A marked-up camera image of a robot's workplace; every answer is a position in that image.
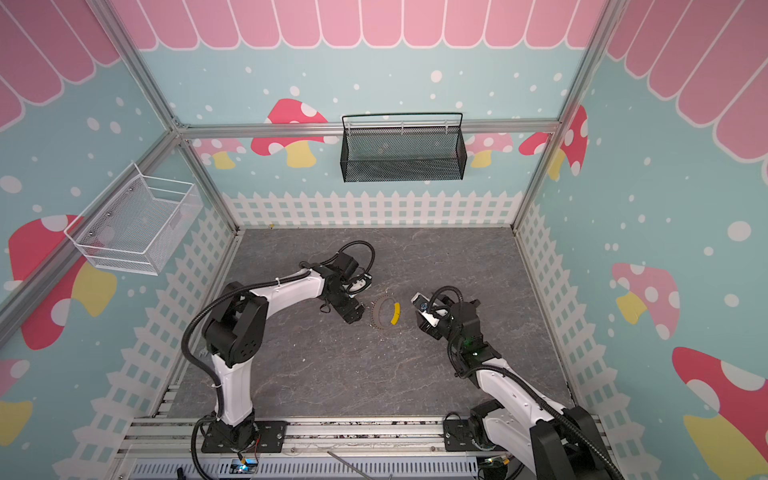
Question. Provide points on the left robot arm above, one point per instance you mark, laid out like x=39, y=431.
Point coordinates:
x=224, y=337

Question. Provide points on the white wire wall basket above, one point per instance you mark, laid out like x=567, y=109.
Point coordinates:
x=136, y=224

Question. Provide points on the white slotted cable duct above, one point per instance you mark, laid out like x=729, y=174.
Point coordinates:
x=348, y=468

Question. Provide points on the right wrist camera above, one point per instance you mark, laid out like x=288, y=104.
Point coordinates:
x=427, y=318

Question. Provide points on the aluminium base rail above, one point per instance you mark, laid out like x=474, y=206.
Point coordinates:
x=309, y=436

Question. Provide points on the yellow key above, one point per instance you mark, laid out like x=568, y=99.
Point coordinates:
x=396, y=315

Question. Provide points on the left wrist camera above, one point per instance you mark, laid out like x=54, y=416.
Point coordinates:
x=359, y=284

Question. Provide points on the black mesh wall basket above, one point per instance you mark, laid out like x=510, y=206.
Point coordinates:
x=403, y=147

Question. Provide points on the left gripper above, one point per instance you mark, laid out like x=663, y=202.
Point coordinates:
x=356, y=314

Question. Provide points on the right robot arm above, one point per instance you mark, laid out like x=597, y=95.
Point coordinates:
x=550, y=439

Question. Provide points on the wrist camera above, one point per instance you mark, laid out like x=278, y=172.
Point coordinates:
x=427, y=318
x=359, y=284

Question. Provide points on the metal curved keyring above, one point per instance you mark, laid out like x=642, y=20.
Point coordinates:
x=382, y=313

